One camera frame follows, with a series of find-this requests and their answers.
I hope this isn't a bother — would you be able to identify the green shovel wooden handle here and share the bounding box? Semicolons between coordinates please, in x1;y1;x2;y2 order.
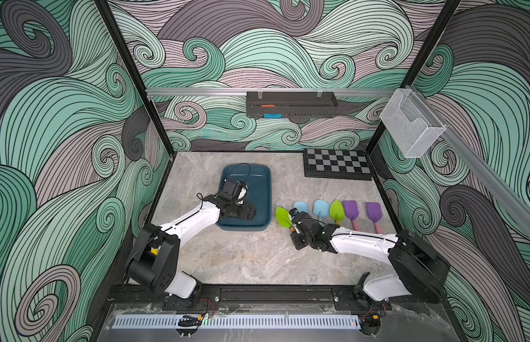
275;207;296;233

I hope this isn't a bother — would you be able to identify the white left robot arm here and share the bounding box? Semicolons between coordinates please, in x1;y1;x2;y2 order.
125;195;256;299

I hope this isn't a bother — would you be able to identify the black frame post left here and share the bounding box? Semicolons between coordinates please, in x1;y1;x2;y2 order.
95;0;176;159

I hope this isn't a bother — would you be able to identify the dark teal storage box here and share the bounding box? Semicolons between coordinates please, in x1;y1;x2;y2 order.
217;164;272;232

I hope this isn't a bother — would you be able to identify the green shovel yellow handle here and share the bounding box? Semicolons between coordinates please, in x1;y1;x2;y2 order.
329;199;346;225

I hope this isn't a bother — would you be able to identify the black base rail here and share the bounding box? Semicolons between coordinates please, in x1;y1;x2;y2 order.
106;284;441;305

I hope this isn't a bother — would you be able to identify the clear plastic wall holder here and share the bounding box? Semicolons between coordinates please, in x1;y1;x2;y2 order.
380;88;446;158

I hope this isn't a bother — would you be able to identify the black folding chessboard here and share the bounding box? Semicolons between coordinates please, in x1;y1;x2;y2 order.
303;148;373;181

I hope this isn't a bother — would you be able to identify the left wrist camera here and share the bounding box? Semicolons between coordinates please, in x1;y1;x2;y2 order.
221;180;248;202

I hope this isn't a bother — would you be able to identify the black frame post right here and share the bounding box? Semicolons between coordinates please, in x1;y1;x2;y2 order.
365;0;462;154

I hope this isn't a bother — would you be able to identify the aluminium rail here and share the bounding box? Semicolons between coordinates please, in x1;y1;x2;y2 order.
405;85;530;240
146;87;396;98

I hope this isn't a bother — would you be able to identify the black wall tray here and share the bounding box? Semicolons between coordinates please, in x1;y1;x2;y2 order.
246;92;339;123

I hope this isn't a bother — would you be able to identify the light blue shovel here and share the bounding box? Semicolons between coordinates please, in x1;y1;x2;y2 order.
313;199;330;221
293;201;309;214

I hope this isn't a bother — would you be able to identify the purple shovel pink handle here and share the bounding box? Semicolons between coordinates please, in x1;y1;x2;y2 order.
343;200;360;231
365;202;385;235

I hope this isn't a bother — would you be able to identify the aluminium rail back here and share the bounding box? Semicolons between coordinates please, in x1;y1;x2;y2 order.
146;87;396;98

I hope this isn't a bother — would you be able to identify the aluminium rail right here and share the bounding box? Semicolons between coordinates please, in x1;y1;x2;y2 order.
405;85;530;240

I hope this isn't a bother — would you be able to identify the black frame post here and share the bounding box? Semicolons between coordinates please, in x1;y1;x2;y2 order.
365;0;462;154
95;0;176;159

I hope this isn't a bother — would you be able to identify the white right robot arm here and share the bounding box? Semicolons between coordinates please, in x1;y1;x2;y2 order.
288;208;450;308

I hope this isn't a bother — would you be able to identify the white slotted cable duct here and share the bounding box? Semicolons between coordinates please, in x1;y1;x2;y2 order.
112;313;360;330

